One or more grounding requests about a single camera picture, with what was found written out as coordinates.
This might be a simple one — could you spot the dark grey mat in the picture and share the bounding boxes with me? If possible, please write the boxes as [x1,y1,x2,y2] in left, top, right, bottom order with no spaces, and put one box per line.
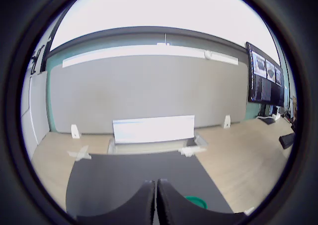
[66,152,234,217]

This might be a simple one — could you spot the white cable duct flap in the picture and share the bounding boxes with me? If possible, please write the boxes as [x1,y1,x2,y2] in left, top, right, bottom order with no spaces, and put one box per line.
[112,115,196,144]

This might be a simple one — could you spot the round green lid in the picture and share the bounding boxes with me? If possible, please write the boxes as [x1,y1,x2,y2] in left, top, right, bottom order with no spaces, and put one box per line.
[185,195,208,210]

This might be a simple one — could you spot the white partition panel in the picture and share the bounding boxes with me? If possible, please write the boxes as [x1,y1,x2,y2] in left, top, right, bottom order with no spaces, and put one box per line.
[21,77,38,158]
[29,70,52,146]

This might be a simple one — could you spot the grey partition with green frame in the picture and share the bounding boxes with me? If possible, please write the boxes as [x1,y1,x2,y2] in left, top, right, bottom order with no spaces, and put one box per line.
[46,53,249,135]

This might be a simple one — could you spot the black keyboard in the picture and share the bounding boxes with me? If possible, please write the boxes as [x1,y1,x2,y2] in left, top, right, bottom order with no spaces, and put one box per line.
[279,132,297,150]

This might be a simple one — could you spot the crossed white tape strips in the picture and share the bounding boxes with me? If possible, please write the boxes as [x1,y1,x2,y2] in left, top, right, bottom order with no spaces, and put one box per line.
[66,145,92,161]

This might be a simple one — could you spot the silver cable duct tray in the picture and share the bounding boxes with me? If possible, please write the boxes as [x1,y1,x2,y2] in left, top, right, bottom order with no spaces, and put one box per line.
[107,133,209,154]

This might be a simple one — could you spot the black computer monitor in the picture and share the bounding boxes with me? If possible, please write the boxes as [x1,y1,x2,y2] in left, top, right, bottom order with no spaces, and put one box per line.
[245,41,285,125]

